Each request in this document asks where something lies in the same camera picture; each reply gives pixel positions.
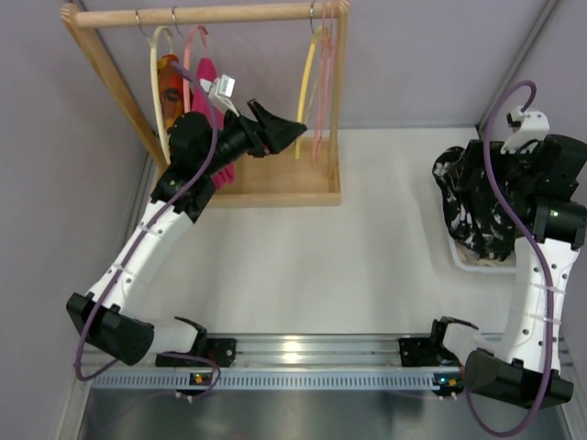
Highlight white plastic basket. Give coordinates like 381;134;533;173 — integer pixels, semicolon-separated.
449;235;515;274

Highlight orange patterned trousers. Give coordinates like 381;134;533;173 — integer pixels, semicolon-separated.
156;54;187;130

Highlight yellow hanger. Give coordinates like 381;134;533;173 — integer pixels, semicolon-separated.
293;2;329;160

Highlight cream hanger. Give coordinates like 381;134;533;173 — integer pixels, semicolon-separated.
135;9;174;165

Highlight empty pink hanger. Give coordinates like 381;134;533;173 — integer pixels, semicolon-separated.
312;2;334;161

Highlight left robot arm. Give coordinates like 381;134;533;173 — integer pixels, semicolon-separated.
66;100;307;366

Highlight grey slotted cable duct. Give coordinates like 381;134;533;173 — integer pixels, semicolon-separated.
93;369;461;393

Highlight pink hanger with trousers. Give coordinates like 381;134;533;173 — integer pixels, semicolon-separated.
172;6;209;113

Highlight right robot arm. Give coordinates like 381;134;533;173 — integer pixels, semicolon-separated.
399;135;586;409

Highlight wooden clothes rack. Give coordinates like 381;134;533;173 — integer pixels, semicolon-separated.
60;1;349;208

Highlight aluminium mounting rail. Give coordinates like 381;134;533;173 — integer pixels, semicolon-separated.
132;333;457;370

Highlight black white patterned trousers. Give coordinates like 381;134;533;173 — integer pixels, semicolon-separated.
432;139;516;261

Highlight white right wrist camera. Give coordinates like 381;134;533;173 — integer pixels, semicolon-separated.
500;106;550;155

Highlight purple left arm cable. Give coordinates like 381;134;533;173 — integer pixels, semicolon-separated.
72;61;224;404

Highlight magenta trousers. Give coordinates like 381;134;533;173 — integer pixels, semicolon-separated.
191;58;235;189

